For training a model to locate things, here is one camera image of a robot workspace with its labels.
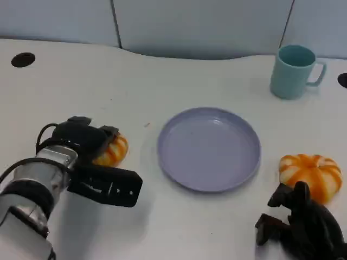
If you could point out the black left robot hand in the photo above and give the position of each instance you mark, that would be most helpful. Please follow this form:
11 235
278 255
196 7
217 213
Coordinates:
78 138

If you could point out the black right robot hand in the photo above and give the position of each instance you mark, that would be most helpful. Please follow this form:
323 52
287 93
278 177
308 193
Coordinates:
311 230

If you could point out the orange white toy bread roll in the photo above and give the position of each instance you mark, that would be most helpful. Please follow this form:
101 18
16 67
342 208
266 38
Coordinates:
311 170
116 150

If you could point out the grey partition panel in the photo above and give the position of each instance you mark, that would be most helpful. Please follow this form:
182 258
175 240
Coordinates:
54 19
200 27
320 24

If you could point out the lilac plate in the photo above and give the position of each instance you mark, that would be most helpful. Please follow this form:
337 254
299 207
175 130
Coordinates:
208 151

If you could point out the pale green mug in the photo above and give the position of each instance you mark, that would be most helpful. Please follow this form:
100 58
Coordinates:
287 81

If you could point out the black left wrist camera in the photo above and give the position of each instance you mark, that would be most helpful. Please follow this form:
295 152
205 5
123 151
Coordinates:
108 184

